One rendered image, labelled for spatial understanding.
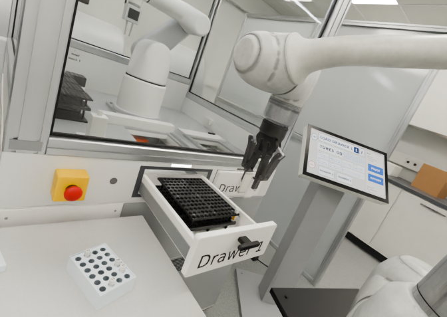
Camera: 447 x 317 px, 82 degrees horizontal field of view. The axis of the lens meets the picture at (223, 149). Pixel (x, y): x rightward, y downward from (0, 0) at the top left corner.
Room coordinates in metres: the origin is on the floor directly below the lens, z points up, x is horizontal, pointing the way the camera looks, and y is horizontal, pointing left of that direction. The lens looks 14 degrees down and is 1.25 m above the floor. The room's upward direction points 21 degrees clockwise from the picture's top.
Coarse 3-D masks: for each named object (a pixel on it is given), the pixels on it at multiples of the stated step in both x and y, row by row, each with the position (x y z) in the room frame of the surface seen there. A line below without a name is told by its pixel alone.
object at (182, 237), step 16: (144, 176) 0.73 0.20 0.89; (160, 176) 0.79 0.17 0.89; (176, 176) 0.84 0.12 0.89; (192, 176) 0.89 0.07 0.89; (144, 192) 0.71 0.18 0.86; (160, 208) 0.63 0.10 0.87; (160, 224) 0.62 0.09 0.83; (176, 224) 0.57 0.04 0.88; (240, 224) 0.73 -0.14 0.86; (176, 240) 0.55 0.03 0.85; (192, 240) 0.52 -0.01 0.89
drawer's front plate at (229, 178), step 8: (216, 176) 0.94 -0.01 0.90; (224, 176) 0.95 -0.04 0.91; (232, 176) 0.98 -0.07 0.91; (240, 176) 1.02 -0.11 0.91; (216, 184) 0.93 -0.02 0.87; (224, 184) 0.96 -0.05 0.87; (232, 184) 1.00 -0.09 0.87; (224, 192) 0.98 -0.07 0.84; (232, 192) 1.01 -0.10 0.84; (256, 192) 1.12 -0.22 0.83
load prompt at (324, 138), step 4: (320, 136) 1.44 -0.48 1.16; (324, 136) 1.44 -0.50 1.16; (328, 136) 1.45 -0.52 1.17; (320, 140) 1.42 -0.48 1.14; (324, 140) 1.43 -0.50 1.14; (328, 140) 1.44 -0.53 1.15; (332, 140) 1.45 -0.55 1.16; (336, 140) 1.46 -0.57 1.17; (340, 140) 1.47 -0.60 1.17; (332, 144) 1.43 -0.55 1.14; (336, 144) 1.44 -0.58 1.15; (340, 144) 1.45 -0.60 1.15; (344, 144) 1.46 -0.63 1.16; (348, 144) 1.47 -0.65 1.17; (344, 148) 1.44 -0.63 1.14; (348, 148) 1.45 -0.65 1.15; (352, 148) 1.46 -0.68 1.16; (356, 148) 1.47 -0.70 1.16; (360, 148) 1.48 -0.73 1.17; (352, 152) 1.45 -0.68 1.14; (356, 152) 1.46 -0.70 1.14; (360, 152) 1.47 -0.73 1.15; (364, 152) 1.48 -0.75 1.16; (364, 156) 1.46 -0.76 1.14
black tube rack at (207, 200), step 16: (160, 192) 0.72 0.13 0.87; (176, 192) 0.70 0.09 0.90; (192, 192) 0.74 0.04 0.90; (208, 192) 0.78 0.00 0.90; (176, 208) 0.66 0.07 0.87; (192, 208) 0.64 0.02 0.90; (208, 208) 0.68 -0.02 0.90; (224, 208) 0.71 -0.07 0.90; (192, 224) 0.62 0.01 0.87; (208, 224) 0.65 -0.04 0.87; (224, 224) 0.68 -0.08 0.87
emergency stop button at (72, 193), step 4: (68, 188) 0.54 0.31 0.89; (72, 188) 0.54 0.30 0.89; (76, 188) 0.55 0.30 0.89; (80, 188) 0.56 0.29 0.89; (64, 192) 0.53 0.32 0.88; (68, 192) 0.53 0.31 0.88; (72, 192) 0.54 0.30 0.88; (76, 192) 0.54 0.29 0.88; (80, 192) 0.55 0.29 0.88; (64, 196) 0.53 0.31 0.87; (68, 196) 0.53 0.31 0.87; (72, 196) 0.54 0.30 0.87; (76, 196) 0.54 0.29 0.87; (80, 196) 0.55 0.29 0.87; (68, 200) 0.54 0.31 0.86; (72, 200) 0.54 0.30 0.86
